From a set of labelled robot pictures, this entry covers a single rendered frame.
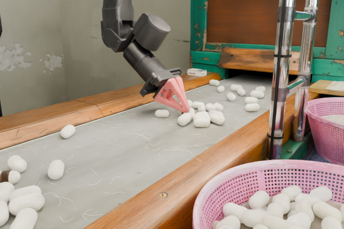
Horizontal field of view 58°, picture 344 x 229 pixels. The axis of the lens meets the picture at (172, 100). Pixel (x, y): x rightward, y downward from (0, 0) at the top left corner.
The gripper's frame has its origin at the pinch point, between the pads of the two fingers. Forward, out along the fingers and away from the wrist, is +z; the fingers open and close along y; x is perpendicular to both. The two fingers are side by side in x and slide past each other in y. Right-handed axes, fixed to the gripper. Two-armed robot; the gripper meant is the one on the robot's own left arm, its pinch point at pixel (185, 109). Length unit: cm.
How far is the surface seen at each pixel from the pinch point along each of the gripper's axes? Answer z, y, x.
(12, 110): -134, 64, 172
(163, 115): -2.4, -2.4, 4.1
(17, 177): -0.8, -36.6, 2.5
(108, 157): 2.5, -23.7, 1.3
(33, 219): 7.3, -40.5, -4.4
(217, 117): 6.4, 0.5, -4.3
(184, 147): 8.3, -13.1, -3.4
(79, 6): -168, 120, 93
